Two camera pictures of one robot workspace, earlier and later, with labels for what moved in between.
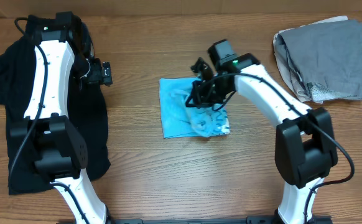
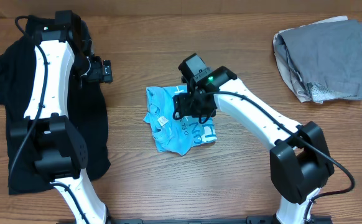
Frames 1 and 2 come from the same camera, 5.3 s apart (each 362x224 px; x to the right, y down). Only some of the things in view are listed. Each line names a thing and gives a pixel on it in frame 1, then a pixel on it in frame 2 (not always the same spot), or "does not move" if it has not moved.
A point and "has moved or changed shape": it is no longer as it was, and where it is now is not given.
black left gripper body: x=96 y=76 does not move
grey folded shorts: x=331 y=60 does not move
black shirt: x=10 y=77 does not move
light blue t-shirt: x=179 y=120 has moved or changed shape
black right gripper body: x=210 y=92 to x=191 y=106
